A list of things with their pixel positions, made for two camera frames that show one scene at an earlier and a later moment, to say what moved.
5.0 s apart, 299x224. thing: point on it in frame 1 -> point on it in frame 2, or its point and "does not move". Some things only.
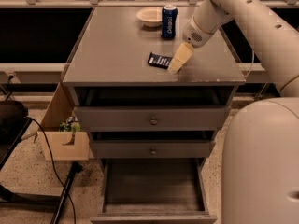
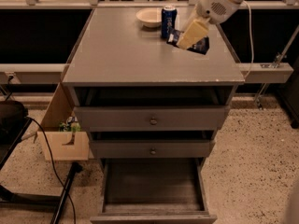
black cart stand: x=14 y=121 does not move
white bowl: x=150 y=16 does not move
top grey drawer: x=152 y=119 does not move
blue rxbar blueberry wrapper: x=159 y=61 -> x=201 y=47
